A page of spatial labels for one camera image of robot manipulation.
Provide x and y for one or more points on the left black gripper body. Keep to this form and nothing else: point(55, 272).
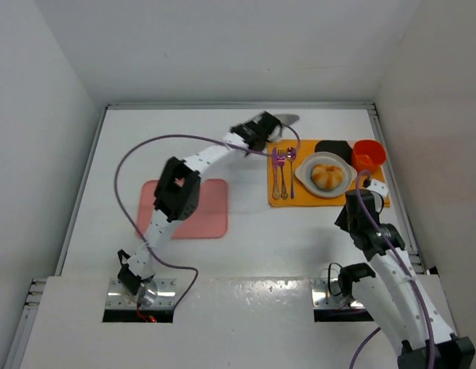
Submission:
point(268, 125)

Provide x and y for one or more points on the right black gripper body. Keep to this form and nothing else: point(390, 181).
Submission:
point(367, 183)

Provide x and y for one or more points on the metal cake server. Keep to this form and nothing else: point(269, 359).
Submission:
point(287, 119)

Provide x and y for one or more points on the round bread bun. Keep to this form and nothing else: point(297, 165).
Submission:
point(327, 177)

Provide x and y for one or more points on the pink rectangular tray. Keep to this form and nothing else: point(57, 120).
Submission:
point(209, 221)

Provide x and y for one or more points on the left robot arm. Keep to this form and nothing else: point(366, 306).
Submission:
point(178, 191)

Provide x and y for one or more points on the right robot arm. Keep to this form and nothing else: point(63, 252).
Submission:
point(392, 294)

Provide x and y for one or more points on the purple fork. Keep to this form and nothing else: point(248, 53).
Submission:
point(281, 165)

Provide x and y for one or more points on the purple spoon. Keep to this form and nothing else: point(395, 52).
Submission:
point(291, 156)

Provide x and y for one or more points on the purple knife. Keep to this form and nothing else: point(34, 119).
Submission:
point(274, 163)

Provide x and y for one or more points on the orange square cup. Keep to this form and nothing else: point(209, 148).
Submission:
point(368, 155)

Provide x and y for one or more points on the black coaster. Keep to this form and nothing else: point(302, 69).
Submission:
point(340, 148)

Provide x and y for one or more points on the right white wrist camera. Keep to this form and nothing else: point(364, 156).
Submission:
point(378, 187)

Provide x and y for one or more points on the white bowl with handles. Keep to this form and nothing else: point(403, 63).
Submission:
point(303, 174)

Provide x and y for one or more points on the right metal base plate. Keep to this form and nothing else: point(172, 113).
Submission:
point(326, 295)

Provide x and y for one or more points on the metal base plate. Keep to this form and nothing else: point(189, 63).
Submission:
point(326, 295)
point(156, 294)

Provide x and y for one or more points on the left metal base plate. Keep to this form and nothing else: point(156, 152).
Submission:
point(156, 294)

